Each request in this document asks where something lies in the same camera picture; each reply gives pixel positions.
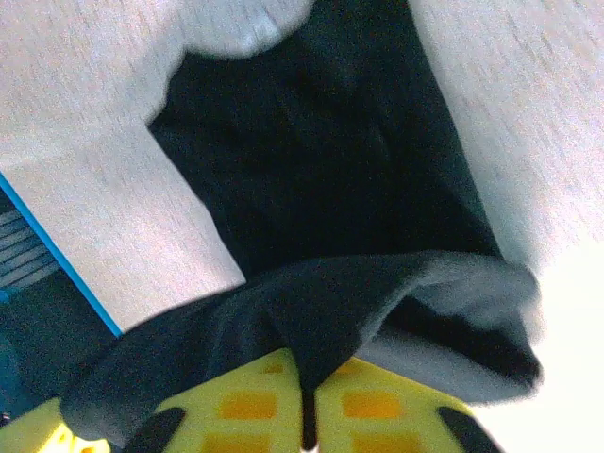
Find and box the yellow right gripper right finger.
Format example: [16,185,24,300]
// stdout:
[313,358,502,453]

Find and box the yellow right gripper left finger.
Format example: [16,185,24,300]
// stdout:
[126,347,304,453]

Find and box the black t-shirt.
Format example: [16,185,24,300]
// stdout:
[59,0,544,452]

